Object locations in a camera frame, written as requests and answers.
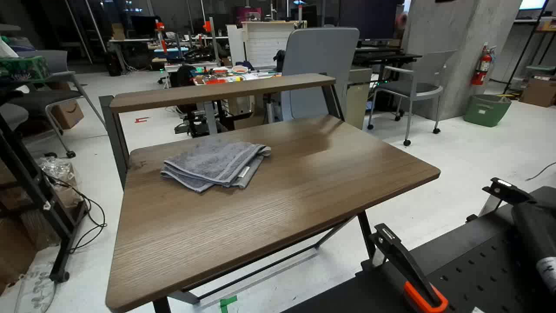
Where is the green crate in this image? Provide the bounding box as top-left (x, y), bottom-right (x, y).
top-left (0, 54), bottom-right (49, 84)

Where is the red fire extinguisher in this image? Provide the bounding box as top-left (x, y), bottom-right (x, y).
top-left (470, 42), bottom-right (498, 89)

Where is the black clamp orange handle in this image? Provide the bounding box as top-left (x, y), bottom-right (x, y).
top-left (466, 176), bottom-right (537, 224)
top-left (367, 223), bottom-right (452, 313)

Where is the grey wheeled chair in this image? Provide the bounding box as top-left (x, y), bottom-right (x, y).
top-left (365, 51), bottom-right (458, 148)

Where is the beige cabinet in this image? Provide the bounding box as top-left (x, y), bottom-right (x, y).
top-left (346, 66), bottom-right (374, 131)

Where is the brown cardboard box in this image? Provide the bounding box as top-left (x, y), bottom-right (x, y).
top-left (520, 77), bottom-right (556, 110)

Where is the black perforated board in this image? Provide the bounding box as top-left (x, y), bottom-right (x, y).
top-left (284, 184), bottom-right (556, 313)

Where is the thin black floor cable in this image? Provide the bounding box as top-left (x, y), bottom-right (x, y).
top-left (54, 179), bottom-right (110, 254)

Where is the green plastic bin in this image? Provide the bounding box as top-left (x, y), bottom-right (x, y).
top-left (461, 92), bottom-right (515, 129)

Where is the cluttered work table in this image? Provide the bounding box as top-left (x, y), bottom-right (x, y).
top-left (153, 59), bottom-right (286, 89)

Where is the flat brown cardboard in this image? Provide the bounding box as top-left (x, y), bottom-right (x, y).
top-left (0, 216), bottom-right (42, 292)

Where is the black metal stand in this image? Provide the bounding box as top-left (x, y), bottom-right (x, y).
top-left (0, 111), bottom-right (94, 285)

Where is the grey towel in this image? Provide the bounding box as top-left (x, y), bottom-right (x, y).
top-left (160, 138), bottom-right (273, 195)

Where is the white board panel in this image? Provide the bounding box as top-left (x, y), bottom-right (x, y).
top-left (226, 21), bottom-right (310, 75)

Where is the grey rounded panel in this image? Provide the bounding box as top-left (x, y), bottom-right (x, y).
top-left (280, 26), bottom-right (362, 124)

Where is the brown wooden raised shelf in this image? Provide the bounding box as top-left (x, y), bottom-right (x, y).
top-left (108, 71), bottom-right (338, 115)

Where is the grey padded chair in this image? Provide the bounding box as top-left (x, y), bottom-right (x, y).
top-left (0, 49), bottom-right (107, 160)

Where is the brown wooden table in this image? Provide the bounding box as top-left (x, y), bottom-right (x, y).
top-left (100, 80), bottom-right (381, 313)

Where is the dark office desk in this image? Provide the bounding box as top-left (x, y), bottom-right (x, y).
top-left (353, 45), bottom-right (423, 70)

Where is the black cylindrical device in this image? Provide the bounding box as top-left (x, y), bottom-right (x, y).
top-left (510, 200), bottom-right (556, 292)

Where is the green floor tape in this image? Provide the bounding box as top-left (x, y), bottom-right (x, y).
top-left (218, 294), bottom-right (240, 313)

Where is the clear plastic bag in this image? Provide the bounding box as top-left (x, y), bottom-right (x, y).
top-left (37, 155), bottom-right (81, 190)

